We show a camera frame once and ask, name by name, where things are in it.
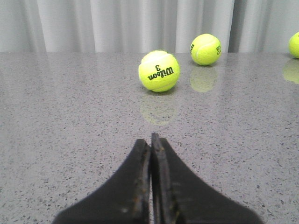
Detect middle back tennis ball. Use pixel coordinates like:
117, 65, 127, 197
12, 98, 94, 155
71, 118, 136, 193
288, 32, 299, 58

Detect grey pleated curtain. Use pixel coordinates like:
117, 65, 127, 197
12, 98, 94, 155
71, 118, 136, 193
0, 0, 299, 53

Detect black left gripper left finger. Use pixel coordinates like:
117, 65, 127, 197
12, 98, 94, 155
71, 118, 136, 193
53, 139, 151, 224

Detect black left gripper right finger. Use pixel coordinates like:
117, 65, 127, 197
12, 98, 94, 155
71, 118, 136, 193
151, 133, 262, 224

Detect Wilson 3 tennis ball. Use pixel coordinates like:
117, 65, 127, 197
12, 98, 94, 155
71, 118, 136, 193
138, 50, 180, 92

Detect Roland Garros tennis ball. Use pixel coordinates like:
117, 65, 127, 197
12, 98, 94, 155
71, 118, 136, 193
190, 34, 221, 66

